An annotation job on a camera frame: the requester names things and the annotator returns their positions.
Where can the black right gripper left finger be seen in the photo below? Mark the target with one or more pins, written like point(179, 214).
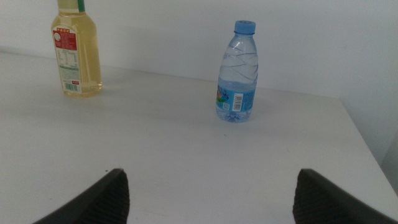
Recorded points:
point(102, 202)

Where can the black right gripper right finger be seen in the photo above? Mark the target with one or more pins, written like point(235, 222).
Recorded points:
point(317, 202)

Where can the yellow juice bottle red label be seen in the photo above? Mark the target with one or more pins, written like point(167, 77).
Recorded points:
point(87, 56)

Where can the clear water bottle blue cap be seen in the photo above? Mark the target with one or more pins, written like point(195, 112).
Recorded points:
point(237, 77)

